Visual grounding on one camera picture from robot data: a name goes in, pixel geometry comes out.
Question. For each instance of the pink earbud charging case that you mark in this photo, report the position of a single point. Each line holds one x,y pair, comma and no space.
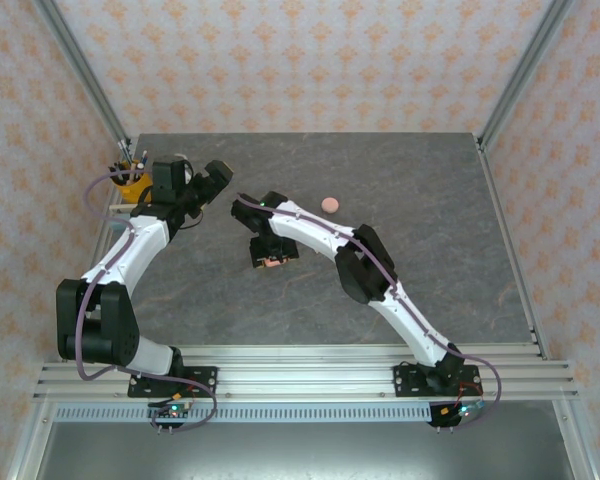
275,263
330,205

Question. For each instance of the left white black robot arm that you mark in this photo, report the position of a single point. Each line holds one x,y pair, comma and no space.
147,245

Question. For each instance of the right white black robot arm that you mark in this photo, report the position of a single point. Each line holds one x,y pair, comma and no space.
305,234

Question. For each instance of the white pen blue tip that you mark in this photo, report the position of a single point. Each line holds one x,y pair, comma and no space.
143,159

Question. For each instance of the yellow pen cup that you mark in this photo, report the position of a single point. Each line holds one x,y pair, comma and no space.
130,191

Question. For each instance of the black pen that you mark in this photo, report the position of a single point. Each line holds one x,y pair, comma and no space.
116,169
119,178

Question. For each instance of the silver ballpoint pen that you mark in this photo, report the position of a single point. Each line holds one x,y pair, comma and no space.
127,151

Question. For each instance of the pens in cup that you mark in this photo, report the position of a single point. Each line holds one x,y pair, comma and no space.
122,152

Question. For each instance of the small controller circuit board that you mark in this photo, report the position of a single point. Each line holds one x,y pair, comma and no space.
172,412
460,411

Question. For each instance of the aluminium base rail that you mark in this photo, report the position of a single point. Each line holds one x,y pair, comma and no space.
305,375

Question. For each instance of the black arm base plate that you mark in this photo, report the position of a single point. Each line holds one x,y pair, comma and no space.
405,380
205,380

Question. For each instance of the aluminium frame post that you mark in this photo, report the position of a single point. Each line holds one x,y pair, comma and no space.
522,70
84,70

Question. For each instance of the aluminium table side rail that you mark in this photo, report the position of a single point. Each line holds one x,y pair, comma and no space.
575,450
27,450

